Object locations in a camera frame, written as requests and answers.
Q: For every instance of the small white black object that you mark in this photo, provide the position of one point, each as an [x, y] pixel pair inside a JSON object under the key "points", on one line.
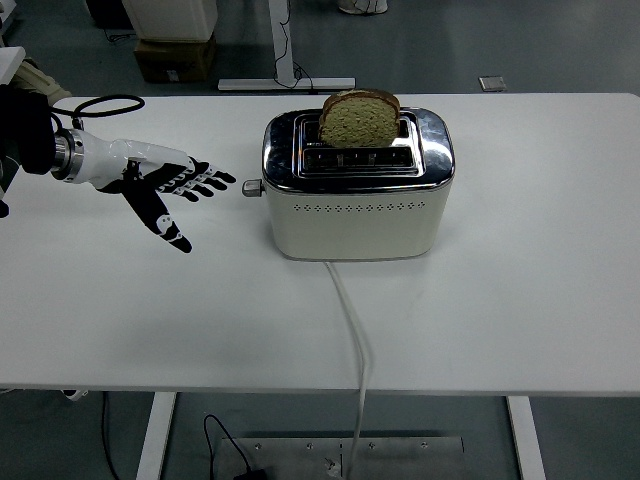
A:
{"points": [[75, 394]]}

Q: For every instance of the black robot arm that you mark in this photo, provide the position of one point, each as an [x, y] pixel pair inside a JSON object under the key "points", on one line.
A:
{"points": [[27, 132]]}

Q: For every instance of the white plastic container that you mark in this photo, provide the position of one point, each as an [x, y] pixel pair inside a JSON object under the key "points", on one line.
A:
{"points": [[172, 17]]}

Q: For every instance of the brown bread slice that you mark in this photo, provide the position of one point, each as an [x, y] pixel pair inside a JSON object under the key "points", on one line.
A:
{"points": [[358, 125]]}

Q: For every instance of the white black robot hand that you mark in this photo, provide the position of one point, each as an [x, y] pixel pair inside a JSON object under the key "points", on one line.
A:
{"points": [[125, 157]]}

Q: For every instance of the beige padded object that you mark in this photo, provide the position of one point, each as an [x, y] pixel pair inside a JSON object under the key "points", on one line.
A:
{"points": [[40, 80]]}

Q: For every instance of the grey metal plate with screws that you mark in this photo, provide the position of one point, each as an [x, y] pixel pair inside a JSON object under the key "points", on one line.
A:
{"points": [[410, 457]]}

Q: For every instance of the grey toaster lever knob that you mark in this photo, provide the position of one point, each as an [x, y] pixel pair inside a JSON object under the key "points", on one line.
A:
{"points": [[251, 188]]}

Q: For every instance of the brown cardboard box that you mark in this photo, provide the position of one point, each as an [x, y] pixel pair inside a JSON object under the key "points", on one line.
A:
{"points": [[175, 60]]}

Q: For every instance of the white flat panel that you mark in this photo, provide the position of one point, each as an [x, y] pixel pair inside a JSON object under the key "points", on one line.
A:
{"points": [[11, 62]]}

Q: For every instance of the person's feet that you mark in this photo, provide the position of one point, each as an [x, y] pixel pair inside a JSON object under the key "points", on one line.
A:
{"points": [[363, 5]]}

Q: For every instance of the cream toaster with chrome top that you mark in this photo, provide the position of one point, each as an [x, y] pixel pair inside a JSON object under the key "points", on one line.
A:
{"points": [[350, 230]]}

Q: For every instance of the grey floor socket plate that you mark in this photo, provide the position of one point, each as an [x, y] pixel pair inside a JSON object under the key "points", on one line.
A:
{"points": [[493, 83]]}

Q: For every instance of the white table leg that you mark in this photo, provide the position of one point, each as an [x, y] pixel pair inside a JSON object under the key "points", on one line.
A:
{"points": [[155, 435], [525, 440]]}

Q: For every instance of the black case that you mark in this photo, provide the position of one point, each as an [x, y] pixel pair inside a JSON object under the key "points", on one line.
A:
{"points": [[111, 12]]}

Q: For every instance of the white desk leg with foot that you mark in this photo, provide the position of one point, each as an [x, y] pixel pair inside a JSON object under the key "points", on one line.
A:
{"points": [[281, 45]]}

